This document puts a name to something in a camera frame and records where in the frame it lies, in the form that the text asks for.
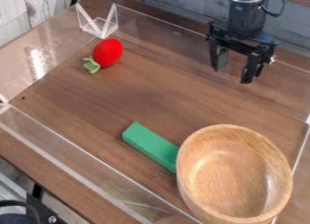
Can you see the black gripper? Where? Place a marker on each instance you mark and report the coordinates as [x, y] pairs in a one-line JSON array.
[[223, 42]]

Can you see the red plush strawberry toy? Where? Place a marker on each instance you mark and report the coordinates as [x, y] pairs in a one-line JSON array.
[[106, 55]]

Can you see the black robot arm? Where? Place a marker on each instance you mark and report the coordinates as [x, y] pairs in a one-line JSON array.
[[242, 35]]

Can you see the green rectangular block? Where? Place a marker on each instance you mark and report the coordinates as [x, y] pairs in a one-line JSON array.
[[152, 145]]

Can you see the wooden bowl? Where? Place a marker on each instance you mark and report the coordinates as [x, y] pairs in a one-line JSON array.
[[232, 176]]

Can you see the black clamp with screw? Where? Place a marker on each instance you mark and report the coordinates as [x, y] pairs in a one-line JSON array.
[[20, 208]]

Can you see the clear acrylic back wall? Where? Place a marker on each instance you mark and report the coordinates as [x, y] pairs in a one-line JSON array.
[[275, 83]]

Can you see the clear acrylic wall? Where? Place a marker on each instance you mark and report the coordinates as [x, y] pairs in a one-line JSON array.
[[275, 83], [40, 50], [91, 187]]

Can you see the clear acrylic left wall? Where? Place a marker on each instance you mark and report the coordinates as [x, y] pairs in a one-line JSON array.
[[40, 50]]

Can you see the clear acrylic front wall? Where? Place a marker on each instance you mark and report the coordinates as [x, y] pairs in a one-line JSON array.
[[91, 187]]

